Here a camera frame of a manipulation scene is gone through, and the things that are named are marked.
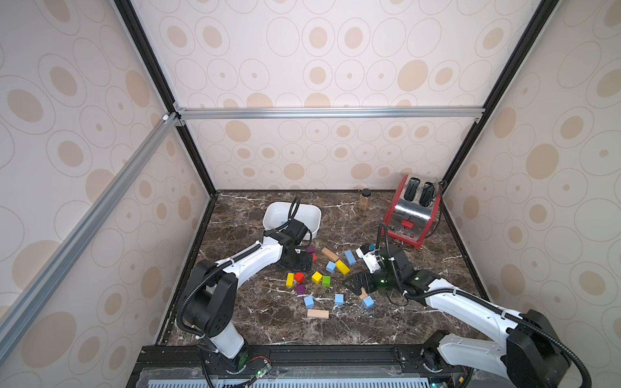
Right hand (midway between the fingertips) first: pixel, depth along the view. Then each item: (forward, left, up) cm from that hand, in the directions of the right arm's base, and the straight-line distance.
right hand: (359, 276), depth 82 cm
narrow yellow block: (+1, +25, -7) cm, 26 cm away
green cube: (+1, +11, -6) cm, 13 cm away
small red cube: (+2, +21, -7) cm, 23 cm away
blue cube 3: (-6, -3, -7) cm, 10 cm away
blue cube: (-7, +17, -7) cm, 20 cm away
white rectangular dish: (+33, +35, -7) cm, 49 cm away
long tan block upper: (+13, +11, -8) cm, 19 cm away
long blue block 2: (+7, +25, +19) cm, 32 cm away
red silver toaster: (+24, -21, +8) cm, 33 cm away
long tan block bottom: (-10, +14, -9) cm, 19 cm away
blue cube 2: (-6, +7, -6) cm, 11 cm away
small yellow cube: (+2, +15, -7) cm, 17 cm away
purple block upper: (+16, +18, -9) cm, 26 cm away
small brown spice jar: (+39, -5, +1) cm, 40 cm away
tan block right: (-8, 0, +6) cm, 10 cm away
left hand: (+4, +18, -2) cm, 18 cm away
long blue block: (+11, +2, -7) cm, 14 cm away
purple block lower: (-2, +20, -8) cm, 22 cm away
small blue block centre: (+7, +10, -7) cm, 14 cm away
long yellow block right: (+8, +5, -8) cm, 13 cm away
